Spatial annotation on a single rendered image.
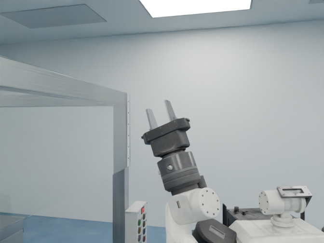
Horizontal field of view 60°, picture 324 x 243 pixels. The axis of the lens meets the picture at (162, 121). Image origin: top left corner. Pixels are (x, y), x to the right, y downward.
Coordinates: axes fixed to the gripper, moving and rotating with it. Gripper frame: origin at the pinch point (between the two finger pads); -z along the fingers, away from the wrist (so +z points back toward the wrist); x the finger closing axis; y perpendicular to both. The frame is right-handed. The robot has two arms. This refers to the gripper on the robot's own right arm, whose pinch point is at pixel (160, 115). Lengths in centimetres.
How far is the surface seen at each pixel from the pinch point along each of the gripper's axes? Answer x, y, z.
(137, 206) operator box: -49, -57, 18
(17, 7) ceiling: -186, -140, -239
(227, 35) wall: 8, -315, -170
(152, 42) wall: -94, -292, -206
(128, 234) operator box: -53, -51, 28
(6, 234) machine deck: -39.2, 16.5, 16.1
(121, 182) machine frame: -47, -47, 6
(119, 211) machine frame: -53, -49, 18
